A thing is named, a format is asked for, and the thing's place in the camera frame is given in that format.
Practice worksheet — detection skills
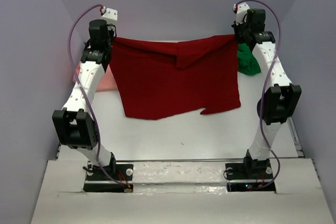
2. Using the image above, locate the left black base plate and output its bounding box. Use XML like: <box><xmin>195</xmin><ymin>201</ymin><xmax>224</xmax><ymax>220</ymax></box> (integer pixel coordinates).
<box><xmin>82</xmin><ymin>162</ymin><xmax>134</xmax><ymax>193</ymax></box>

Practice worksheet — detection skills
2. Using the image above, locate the green t shirt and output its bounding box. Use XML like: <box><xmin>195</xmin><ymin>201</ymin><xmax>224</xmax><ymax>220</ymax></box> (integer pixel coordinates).
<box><xmin>237</xmin><ymin>44</ymin><xmax>261</xmax><ymax>76</ymax></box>

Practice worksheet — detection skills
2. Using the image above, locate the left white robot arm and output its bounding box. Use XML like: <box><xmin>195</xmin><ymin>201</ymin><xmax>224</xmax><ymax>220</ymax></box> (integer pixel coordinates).
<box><xmin>52</xmin><ymin>19</ymin><xmax>117</xmax><ymax>179</ymax></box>

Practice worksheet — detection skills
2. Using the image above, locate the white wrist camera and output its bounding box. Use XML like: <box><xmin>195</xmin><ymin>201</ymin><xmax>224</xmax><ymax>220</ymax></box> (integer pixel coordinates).
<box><xmin>100</xmin><ymin>6</ymin><xmax>118</xmax><ymax>24</ymax></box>
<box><xmin>233</xmin><ymin>2</ymin><xmax>250</xmax><ymax>25</ymax></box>

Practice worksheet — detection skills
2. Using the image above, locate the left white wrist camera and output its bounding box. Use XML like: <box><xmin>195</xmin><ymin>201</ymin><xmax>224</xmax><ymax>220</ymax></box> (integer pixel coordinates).
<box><xmin>100</xmin><ymin>6</ymin><xmax>118</xmax><ymax>24</ymax></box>

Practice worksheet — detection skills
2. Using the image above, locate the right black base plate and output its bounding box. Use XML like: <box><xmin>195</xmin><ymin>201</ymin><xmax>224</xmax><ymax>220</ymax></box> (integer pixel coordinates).
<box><xmin>223</xmin><ymin>163</ymin><xmax>276</xmax><ymax>193</ymax></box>

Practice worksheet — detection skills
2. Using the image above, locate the pink folded t shirt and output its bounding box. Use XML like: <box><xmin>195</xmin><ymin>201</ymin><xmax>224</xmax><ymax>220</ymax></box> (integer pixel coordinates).
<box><xmin>76</xmin><ymin>61</ymin><xmax>118</xmax><ymax>92</ymax></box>

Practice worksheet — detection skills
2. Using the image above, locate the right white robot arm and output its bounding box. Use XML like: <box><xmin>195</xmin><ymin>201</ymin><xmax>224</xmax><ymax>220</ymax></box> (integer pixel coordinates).
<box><xmin>226</xmin><ymin>3</ymin><xmax>302</xmax><ymax>181</ymax></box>

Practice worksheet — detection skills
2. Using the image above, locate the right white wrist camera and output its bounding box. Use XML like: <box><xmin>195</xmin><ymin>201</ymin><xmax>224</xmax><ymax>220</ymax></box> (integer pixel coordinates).
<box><xmin>233</xmin><ymin>2</ymin><xmax>250</xmax><ymax>25</ymax></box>

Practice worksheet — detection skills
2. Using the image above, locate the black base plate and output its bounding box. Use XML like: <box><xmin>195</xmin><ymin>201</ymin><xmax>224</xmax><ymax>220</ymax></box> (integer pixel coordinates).
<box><xmin>223</xmin><ymin>163</ymin><xmax>276</xmax><ymax>193</ymax></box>
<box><xmin>82</xmin><ymin>162</ymin><xmax>134</xmax><ymax>193</ymax></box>

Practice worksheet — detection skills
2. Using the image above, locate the red t shirt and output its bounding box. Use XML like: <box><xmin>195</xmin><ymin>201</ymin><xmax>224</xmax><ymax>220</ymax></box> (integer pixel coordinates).
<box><xmin>110</xmin><ymin>35</ymin><xmax>241</xmax><ymax>120</ymax></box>

